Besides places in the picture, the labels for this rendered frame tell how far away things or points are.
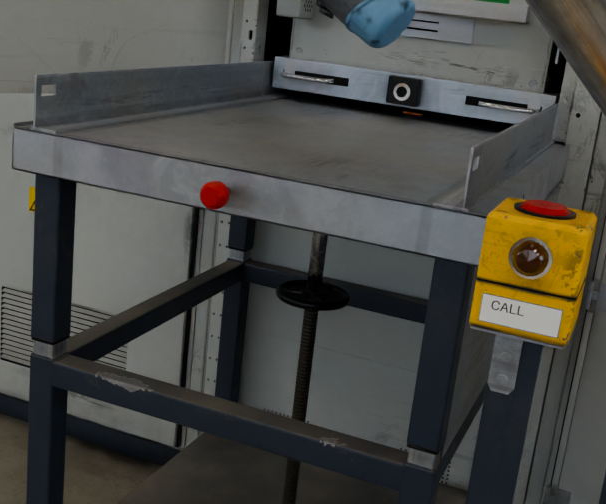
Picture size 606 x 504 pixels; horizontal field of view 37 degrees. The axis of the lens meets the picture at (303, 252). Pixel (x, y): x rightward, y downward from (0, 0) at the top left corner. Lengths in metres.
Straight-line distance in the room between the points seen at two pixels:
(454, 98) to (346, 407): 0.65
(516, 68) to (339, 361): 0.66
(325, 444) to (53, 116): 0.54
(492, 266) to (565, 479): 1.08
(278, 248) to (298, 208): 0.78
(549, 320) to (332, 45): 1.12
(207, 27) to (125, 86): 0.46
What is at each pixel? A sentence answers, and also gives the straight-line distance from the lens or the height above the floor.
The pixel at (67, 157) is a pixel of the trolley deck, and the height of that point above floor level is 0.82.
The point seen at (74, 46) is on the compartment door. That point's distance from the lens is 1.65.
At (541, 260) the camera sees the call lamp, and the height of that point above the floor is 0.87.
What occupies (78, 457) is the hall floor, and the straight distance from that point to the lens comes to 2.15.
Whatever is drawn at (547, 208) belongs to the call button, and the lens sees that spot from 0.75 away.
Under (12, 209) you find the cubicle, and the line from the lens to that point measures 2.13.
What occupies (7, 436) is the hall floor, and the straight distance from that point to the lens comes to 2.24.
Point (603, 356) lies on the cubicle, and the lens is 1.69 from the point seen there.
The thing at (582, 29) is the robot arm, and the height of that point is 1.05.
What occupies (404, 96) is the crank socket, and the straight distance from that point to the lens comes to 1.69.
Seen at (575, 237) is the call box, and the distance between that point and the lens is 0.73.
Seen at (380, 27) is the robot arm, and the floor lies 1.02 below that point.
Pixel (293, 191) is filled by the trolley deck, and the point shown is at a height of 0.83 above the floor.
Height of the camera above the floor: 1.05
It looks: 16 degrees down
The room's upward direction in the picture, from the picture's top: 6 degrees clockwise
